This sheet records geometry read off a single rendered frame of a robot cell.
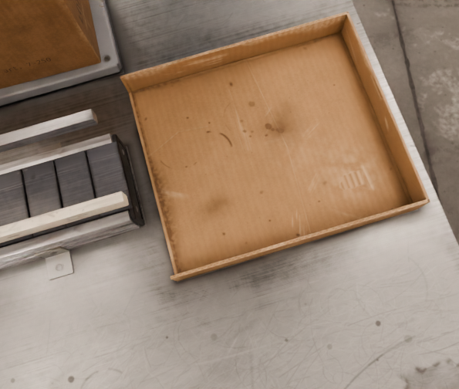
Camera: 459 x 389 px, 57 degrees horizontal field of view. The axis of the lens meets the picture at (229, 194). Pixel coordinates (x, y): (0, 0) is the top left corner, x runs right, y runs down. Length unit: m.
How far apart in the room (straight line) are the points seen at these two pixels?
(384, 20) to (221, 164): 1.28
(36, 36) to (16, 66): 0.06
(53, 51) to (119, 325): 0.34
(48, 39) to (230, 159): 0.25
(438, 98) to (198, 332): 1.30
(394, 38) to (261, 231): 1.28
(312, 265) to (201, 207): 0.15
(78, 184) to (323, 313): 0.32
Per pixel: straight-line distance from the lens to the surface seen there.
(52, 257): 0.56
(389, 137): 0.56
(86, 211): 0.47
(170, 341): 0.52
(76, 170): 0.52
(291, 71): 0.59
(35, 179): 0.54
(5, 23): 0.54
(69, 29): 0.55
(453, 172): 1.55
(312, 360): 0.52
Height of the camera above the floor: 1.34
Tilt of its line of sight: 75 degrees down
